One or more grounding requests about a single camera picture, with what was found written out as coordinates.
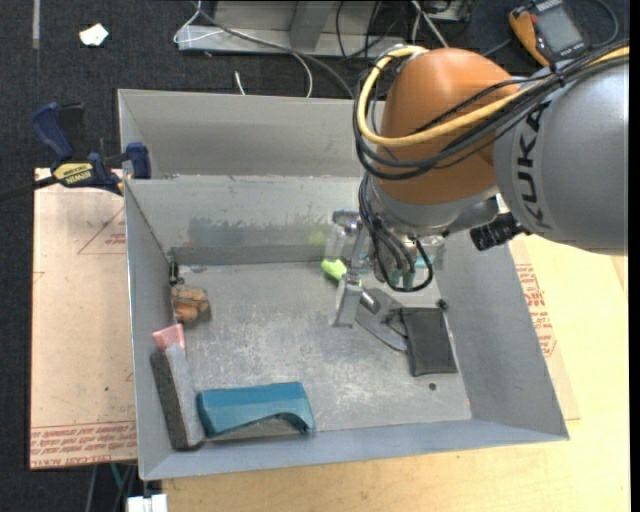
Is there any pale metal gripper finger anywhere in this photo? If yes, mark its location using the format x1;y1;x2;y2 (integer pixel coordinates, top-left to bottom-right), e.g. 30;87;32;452
331;278;363;329
355;288;410;352

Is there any yellow-green small block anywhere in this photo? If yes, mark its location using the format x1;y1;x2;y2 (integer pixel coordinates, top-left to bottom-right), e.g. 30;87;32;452
320;257;349;283

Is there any black flat pouch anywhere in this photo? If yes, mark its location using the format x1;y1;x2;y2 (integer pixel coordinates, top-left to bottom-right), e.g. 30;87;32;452
387;306;460;378

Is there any grey metal bin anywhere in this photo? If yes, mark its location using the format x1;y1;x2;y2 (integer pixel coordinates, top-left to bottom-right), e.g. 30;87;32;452
117;88;571;482

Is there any brown toy animal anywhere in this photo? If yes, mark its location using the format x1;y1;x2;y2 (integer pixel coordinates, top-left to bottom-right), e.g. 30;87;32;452
170;284;212;324

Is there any pink small block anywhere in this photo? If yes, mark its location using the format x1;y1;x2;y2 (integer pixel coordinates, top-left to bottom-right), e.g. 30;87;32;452
151;323;187;352

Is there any grey and black sponge block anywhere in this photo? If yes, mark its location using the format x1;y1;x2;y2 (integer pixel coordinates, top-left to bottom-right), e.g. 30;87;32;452
149;343;207;452

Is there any brown cardboard board, red print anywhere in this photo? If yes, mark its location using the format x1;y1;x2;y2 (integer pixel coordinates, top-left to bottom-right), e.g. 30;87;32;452
29;167;582;472

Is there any black cylinder on white bracket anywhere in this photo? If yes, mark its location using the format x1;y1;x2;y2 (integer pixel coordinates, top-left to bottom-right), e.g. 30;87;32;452
462;198;527;252

